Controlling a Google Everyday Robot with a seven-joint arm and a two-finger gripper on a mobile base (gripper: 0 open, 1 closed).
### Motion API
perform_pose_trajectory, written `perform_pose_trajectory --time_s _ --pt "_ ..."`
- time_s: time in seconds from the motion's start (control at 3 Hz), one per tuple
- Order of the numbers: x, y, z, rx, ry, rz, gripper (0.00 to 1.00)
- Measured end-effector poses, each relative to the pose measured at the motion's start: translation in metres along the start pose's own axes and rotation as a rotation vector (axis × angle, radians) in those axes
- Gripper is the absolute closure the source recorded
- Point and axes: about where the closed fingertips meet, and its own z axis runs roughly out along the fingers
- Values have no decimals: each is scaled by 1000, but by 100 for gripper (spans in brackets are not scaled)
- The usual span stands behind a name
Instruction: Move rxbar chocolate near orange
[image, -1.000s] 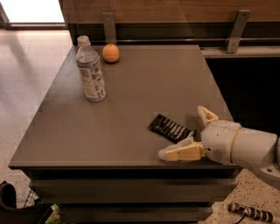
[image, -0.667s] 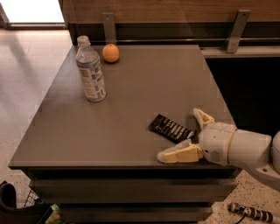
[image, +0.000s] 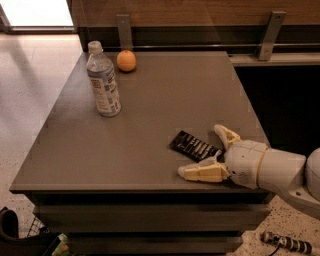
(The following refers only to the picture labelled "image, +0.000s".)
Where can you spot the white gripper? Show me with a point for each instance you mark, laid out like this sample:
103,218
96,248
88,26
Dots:
244,162

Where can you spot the black rxbar chocolate bar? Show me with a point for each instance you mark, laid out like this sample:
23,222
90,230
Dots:
193,147

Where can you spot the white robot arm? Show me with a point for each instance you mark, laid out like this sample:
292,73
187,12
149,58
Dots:
304,197

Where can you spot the upper grey drawer front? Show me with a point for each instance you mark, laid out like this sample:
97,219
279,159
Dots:
151,218

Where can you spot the grey drawer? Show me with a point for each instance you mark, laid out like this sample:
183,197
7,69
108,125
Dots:
154,245
151,218

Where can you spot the lower grey drawer front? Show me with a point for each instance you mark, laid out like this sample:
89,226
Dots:
154,245

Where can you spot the grey drawer cabinet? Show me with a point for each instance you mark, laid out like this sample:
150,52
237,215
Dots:
82,158

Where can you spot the black striped cylindrical tool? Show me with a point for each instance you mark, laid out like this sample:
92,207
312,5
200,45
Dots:
286,242

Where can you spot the grey side shelf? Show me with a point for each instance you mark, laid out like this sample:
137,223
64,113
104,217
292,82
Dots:
277,59

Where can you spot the orange fruit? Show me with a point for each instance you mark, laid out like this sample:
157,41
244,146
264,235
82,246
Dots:
126,61

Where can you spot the clear plastic water bottle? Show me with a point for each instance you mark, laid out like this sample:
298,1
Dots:
101,73

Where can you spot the green snack package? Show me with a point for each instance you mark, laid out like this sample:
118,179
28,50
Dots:
62,248

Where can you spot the right metal wall bracket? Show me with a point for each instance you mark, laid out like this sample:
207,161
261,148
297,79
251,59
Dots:
270,35

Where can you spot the metal wall bracket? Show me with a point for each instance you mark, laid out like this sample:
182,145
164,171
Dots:
124,31
270,35

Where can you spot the left metal wall bracket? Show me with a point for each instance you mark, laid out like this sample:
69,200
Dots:
124,31

